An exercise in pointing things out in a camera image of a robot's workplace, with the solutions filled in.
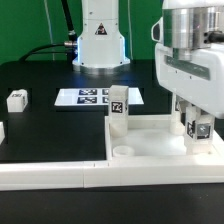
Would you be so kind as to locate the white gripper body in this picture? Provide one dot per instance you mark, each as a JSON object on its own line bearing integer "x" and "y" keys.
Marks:
{"x": 199, "y": 81}

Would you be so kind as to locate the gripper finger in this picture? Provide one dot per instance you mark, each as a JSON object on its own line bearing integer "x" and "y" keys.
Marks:
{"x": 181, "y": 106}
{"x": 203, "y": 131}

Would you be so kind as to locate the white square table top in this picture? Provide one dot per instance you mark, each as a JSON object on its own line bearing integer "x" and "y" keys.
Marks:
{"x": 150, "y": 136}

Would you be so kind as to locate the white marker plate with tags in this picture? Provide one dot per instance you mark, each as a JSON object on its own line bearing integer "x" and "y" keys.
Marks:
{"x": 82, "y": 97}

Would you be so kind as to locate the white U-shaped obstacle fence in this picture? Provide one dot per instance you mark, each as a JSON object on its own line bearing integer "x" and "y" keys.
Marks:
{"x": 108, "y": 173}

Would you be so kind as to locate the white block at left edge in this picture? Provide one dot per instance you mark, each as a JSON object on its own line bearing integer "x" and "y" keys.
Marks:
{"x": 2, "y": 133}

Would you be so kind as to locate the black cable thick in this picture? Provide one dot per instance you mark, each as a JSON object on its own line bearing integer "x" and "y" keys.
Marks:
{"x": 71, "y": 31}

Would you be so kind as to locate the black cable horizontal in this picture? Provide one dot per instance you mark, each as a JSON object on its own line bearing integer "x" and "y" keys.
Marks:
{"x": 42, "y": 49}

